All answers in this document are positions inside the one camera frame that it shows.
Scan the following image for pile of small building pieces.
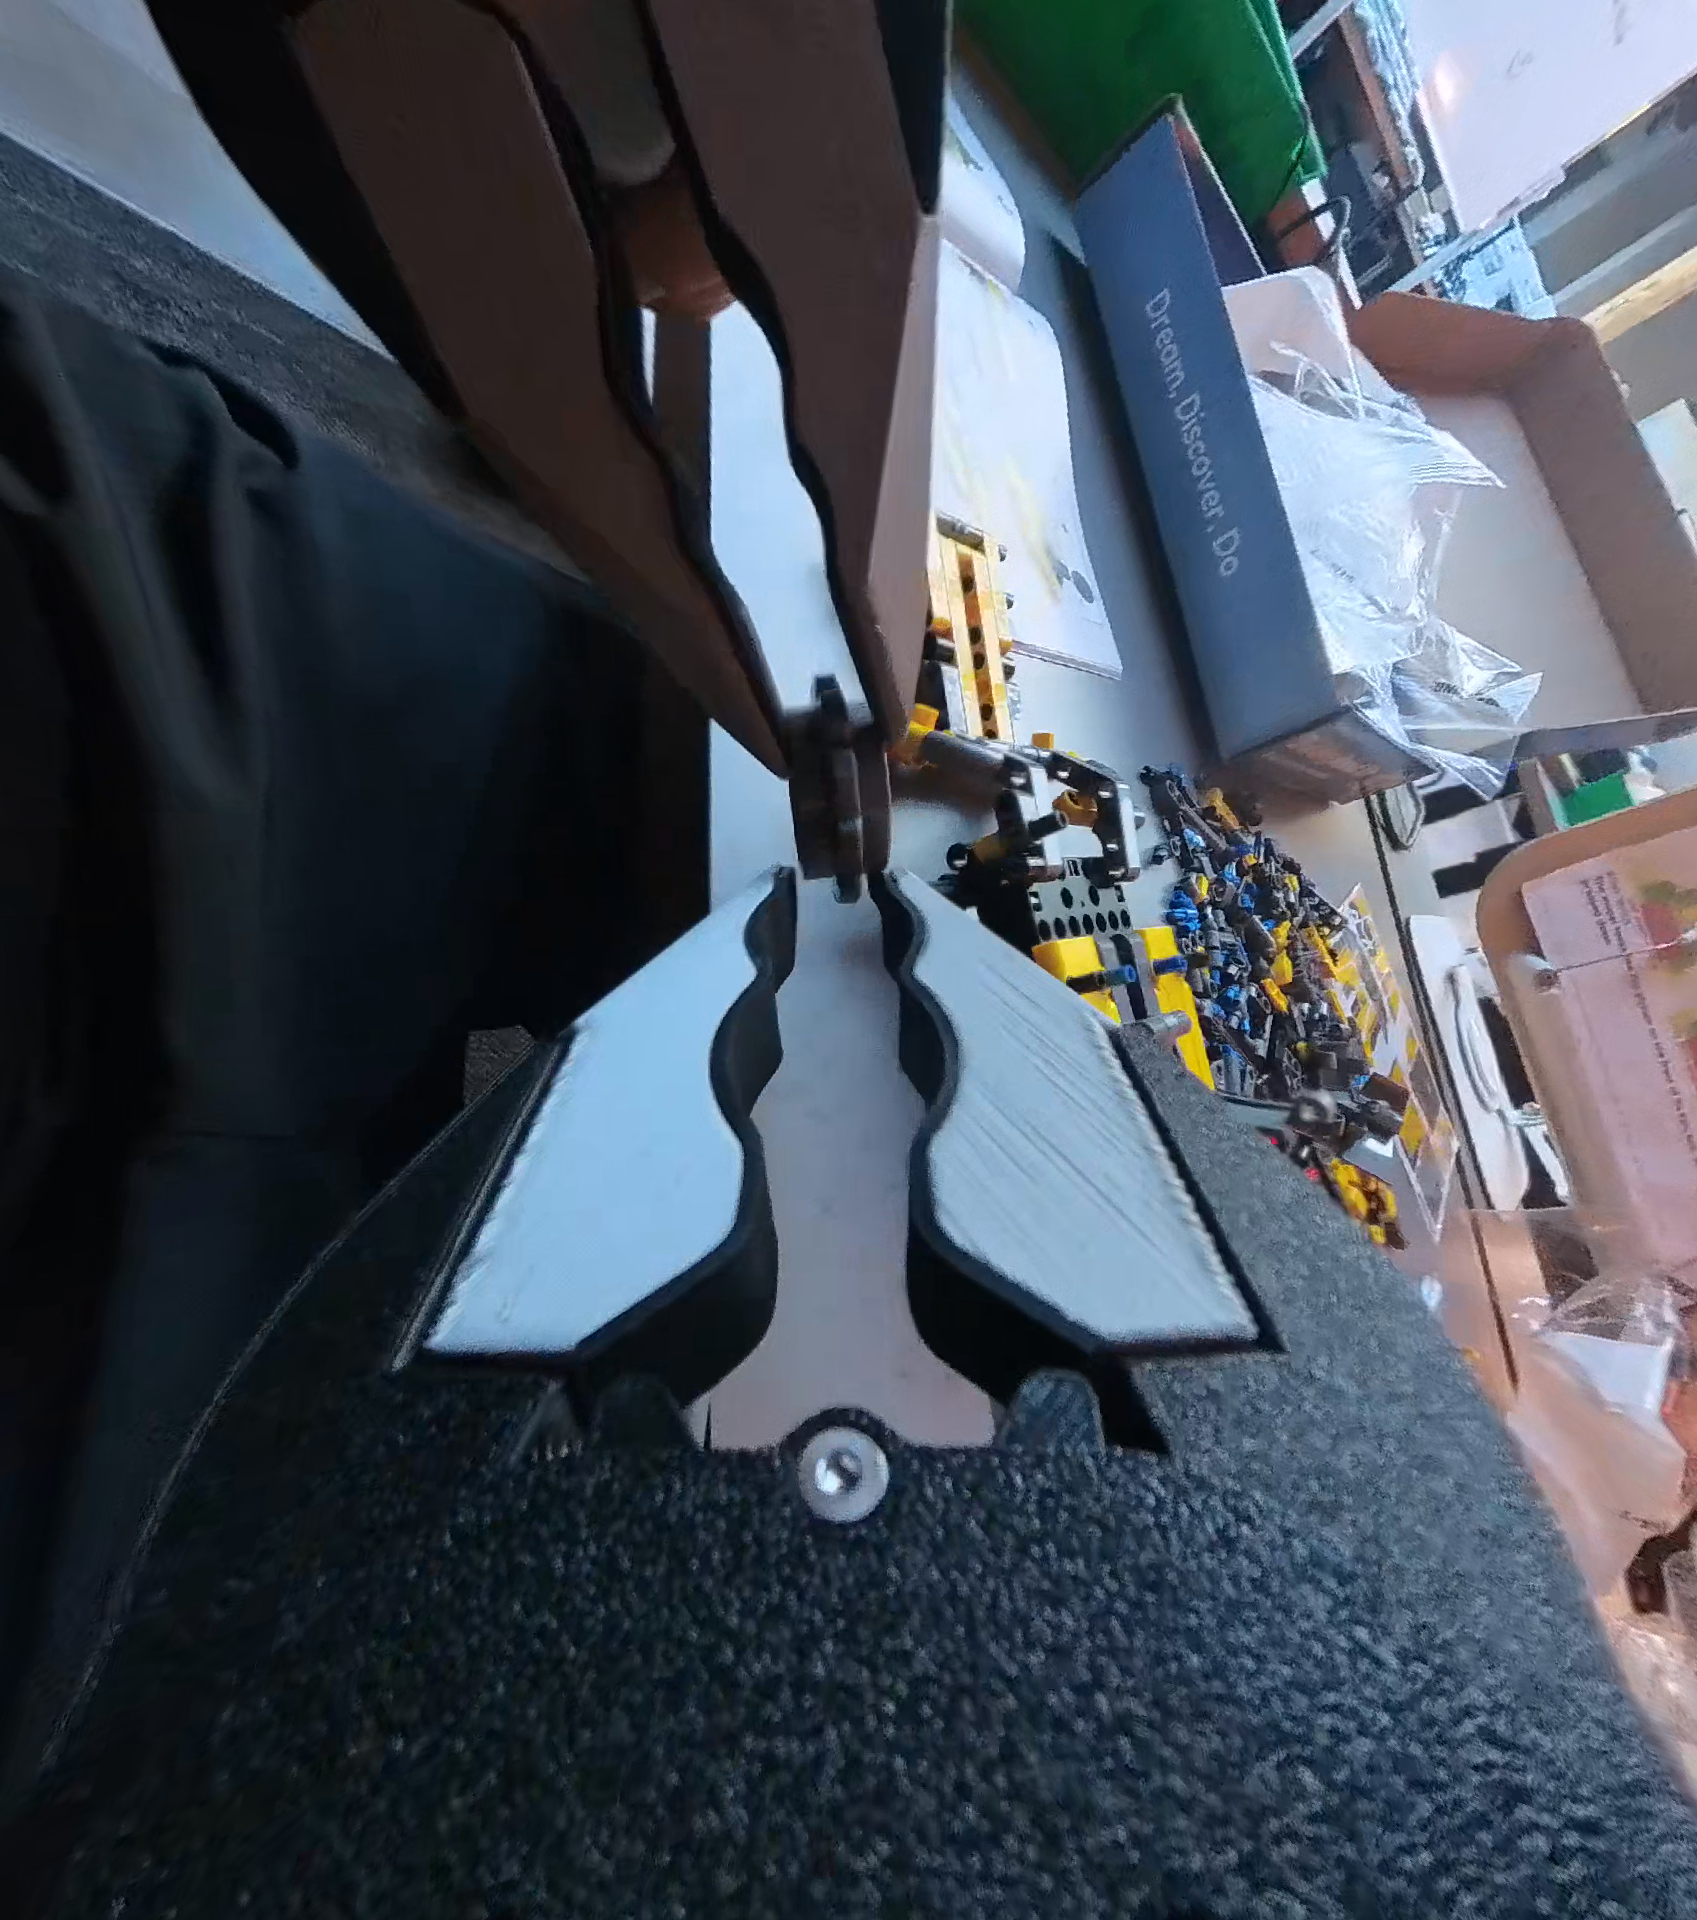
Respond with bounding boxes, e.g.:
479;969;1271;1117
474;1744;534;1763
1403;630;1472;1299
1140;757;1422;1257

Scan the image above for white board panel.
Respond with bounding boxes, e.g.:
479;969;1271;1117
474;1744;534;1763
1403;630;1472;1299
1403;0;1697;231

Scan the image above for blue cardboard kit box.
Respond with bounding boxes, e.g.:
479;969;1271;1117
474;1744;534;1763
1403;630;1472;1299
1070;97;1697;809

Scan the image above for partly built yellow vehicle model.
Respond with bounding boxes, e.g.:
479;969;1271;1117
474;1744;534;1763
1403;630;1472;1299
885;511;1220;1092

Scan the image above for person's leg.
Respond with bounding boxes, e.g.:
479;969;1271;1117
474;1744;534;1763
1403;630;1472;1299
0;240;718;1653

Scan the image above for pale sign stand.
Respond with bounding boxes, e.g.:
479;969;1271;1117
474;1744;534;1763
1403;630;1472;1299
1411;750;1697;1311

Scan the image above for clear plastic bags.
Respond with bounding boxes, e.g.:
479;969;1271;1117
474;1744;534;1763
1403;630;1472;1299
1220;270;1549;800

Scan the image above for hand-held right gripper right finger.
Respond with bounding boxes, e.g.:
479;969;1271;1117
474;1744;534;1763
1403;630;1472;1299
872;865;1265;1408

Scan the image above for dark grey toothed wheel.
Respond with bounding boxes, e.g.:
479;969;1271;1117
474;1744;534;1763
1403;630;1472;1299
785;675;899;906

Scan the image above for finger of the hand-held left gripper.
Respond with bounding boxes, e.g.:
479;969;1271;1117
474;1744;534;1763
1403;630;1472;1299
642;0;953;749
290;0;792;779

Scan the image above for black cable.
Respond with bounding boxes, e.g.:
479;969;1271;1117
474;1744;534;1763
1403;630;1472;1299
1282;187;1371;307

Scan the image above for instruction booklet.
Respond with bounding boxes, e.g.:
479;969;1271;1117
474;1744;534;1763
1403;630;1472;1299
931;105;1128;686

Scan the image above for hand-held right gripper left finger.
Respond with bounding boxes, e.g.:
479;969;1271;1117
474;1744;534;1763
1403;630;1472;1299
416;865;800;1408

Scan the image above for printed paper sheet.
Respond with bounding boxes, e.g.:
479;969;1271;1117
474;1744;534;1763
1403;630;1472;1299
1521;787;1697;1280

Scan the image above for clear plastic bag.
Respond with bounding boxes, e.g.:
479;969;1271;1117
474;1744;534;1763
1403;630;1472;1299
1509;1275;1697;1911

